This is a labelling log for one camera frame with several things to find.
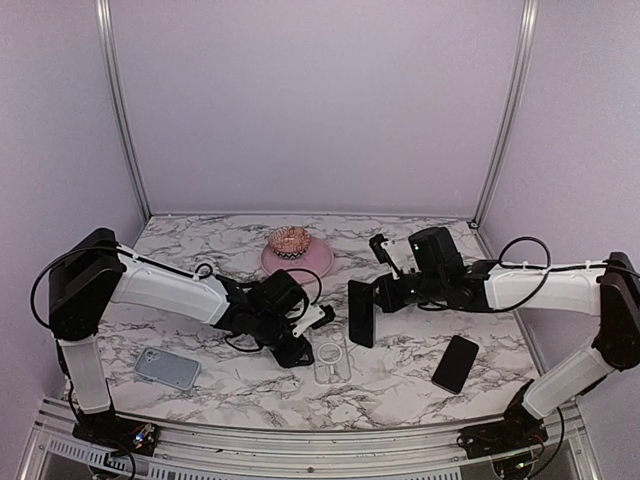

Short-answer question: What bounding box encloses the right aluminium frame post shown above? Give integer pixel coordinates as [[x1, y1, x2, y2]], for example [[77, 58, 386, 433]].
[[472, 0, 540, 230]]

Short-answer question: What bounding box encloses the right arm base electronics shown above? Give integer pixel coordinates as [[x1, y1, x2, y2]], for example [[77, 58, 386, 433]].
[[456, 403, 548, 459]]

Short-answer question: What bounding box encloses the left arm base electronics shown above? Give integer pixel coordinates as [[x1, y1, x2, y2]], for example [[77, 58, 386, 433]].
[[72, 405, 160, 457]]

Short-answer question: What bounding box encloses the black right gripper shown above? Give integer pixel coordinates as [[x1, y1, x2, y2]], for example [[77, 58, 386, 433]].
[[363, 270, 446, 313]]

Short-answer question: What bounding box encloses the aluminium frame post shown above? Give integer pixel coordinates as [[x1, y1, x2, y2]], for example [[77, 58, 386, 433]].
[[94, 0, 152, 223], [472, 0, 540, 230]]

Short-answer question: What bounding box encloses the clear phone case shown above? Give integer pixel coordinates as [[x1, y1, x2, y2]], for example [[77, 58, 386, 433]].
[[311, 333, 352, 385]]

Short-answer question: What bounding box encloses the left aluminium frame post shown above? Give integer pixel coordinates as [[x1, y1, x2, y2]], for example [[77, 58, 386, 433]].
[[94, 0, 152, 223]]

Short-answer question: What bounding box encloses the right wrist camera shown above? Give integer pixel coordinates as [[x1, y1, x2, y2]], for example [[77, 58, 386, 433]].
[[369, 234, 411, 280]]

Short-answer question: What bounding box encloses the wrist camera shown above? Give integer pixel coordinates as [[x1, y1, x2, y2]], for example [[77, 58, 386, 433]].
[[369, 234, 411, 280], [292, 305, 335, 338]]

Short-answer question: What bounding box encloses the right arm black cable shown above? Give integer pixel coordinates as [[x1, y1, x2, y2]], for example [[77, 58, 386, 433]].
[[419, 235, 604, 314]]

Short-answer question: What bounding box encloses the aluminium table front rail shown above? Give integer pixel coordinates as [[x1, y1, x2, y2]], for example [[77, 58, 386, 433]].
[[15, 398, 602, 479]]

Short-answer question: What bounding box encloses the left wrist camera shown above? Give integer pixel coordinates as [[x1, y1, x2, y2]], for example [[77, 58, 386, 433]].
[[292, 305, 335, 338]]

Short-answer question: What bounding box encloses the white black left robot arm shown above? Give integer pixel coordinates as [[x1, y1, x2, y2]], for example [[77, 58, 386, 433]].
[[47, 228, 324, 445]]

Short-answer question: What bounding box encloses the light blue phone case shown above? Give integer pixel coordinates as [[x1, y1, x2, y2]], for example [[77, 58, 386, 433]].
[[133, 347, 201, 391]]

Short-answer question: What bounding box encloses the black smartphone on table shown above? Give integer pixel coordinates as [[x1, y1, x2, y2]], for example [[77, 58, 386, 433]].
[[431, 335, 479, 395]]

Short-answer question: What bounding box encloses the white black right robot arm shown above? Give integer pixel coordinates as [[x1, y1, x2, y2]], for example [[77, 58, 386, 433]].
[[349, 227, 639, 448]]

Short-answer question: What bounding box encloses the pink plate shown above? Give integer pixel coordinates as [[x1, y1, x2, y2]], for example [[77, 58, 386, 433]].
[[260, 237, 334, 283]]

